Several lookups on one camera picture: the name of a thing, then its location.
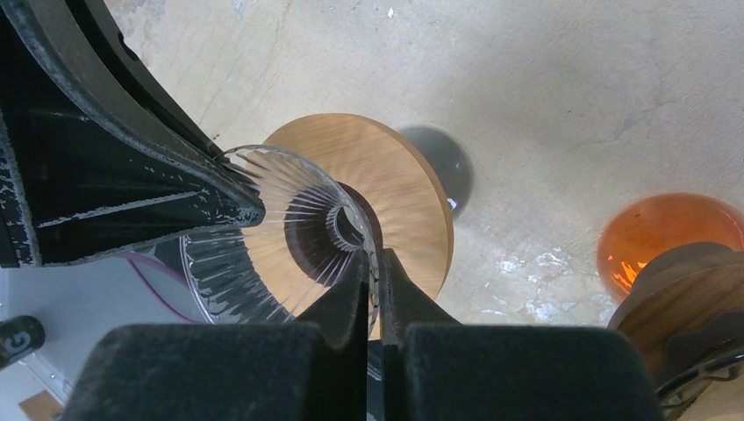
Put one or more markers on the orange glass carafe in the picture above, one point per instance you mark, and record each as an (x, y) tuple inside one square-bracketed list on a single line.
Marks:
[(656, 224)]

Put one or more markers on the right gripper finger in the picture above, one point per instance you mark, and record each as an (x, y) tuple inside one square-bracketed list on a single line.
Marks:
[(312, 368), (435, 368)]

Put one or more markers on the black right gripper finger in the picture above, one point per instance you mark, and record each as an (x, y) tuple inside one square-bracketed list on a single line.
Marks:
[(87, 173), (105, 37)]

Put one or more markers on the dark walnut dripper stand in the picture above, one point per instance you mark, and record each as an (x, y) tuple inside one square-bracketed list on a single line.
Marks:
[(685, 306)]

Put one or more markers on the grey glass carafe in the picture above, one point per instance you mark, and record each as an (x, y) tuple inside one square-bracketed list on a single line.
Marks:
[(449, 162)]

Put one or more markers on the clear glass dripper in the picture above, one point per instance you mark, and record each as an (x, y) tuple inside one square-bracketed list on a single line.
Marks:
[(306, 243)]

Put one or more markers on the smoky grey glass dripper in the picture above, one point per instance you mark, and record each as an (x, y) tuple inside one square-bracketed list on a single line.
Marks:
[(711, 390)]

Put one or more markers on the light bamboo dripper stand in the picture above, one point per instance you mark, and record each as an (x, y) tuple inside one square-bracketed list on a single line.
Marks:
[(396, 188)]

